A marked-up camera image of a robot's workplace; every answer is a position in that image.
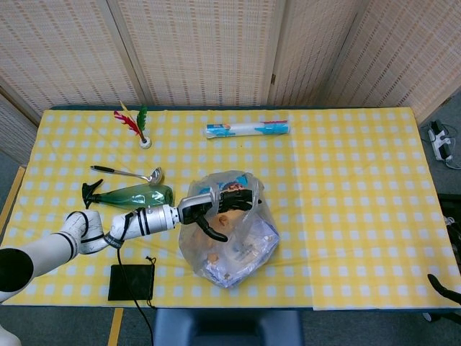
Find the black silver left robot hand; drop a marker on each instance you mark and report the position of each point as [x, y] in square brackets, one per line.
[192, 212]

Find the white power strip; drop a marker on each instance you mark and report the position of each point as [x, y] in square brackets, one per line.
[440, 142]

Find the woven beige folding screen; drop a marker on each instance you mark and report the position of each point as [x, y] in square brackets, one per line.
[198, 47]

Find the orange plush toy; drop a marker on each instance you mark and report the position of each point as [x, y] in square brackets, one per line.
[225, 220]

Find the yellow white checked tablecloth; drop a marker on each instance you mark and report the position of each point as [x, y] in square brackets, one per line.
[342, 216]

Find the red green feather shuttlecock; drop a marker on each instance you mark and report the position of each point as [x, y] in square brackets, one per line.
[138, 126]

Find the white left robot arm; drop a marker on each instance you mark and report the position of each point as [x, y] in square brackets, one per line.
[47, 245]

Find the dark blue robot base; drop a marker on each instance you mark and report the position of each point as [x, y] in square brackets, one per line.
[227, 328]

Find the clear plastic carrier bag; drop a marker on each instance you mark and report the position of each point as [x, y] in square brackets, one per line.
[259, 216]

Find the green spray bottle black trigger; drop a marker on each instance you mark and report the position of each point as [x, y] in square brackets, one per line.
[137, 196]

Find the blue white bag roll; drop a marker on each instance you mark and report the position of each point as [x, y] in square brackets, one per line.
[248, 129]

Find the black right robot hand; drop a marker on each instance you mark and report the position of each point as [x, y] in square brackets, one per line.
[444, 290]

